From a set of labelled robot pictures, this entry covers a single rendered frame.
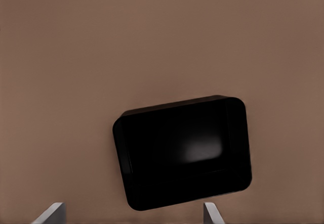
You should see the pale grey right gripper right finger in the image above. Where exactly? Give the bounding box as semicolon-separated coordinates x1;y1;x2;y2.
203;202;225;224

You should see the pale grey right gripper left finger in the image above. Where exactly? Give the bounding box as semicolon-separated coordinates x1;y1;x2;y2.
31;202;67;224

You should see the black storage box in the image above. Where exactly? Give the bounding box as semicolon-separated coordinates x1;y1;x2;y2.
112;95;253;211

